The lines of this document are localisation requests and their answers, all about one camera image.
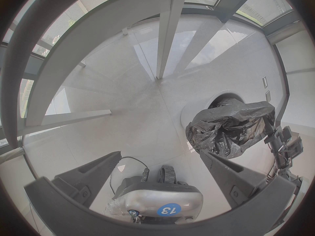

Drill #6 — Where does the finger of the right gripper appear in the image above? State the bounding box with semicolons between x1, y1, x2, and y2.
263;118;276;136

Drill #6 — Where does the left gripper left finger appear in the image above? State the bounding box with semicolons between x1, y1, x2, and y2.
53;151;122;207

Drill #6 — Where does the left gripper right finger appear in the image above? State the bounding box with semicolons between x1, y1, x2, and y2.
200;149;268;209

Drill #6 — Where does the black plastic bag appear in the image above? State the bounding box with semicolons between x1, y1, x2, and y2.
186;98;276;160

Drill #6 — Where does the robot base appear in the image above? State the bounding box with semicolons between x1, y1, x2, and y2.
112;165;204;224

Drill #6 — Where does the crumpled clear plastic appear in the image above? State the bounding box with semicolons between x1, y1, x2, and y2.
105;198;130;217

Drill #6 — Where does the window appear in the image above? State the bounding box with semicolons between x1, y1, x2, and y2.
0;0;302;148

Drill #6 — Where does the white chair with dark cushions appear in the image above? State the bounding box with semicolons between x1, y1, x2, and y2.
0;0;190;153

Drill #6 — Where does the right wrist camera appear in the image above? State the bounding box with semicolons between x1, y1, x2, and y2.
282;126;304;157

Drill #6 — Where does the black cable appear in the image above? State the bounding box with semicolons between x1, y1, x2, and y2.
109;156;150;182

